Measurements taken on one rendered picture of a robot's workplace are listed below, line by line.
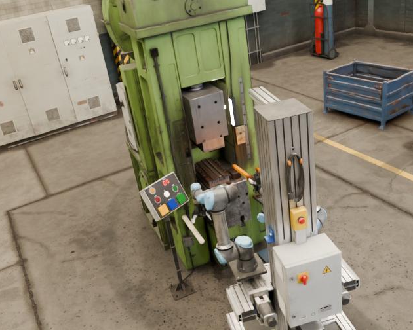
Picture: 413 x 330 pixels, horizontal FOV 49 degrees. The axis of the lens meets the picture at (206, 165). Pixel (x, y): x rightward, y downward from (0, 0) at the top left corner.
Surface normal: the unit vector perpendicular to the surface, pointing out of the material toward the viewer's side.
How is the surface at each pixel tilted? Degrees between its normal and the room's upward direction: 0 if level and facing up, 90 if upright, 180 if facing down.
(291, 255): 0
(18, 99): 90
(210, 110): 90
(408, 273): 0
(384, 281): 0
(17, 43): 90
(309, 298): 91
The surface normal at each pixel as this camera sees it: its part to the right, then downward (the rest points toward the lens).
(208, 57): 0.38, 0.37
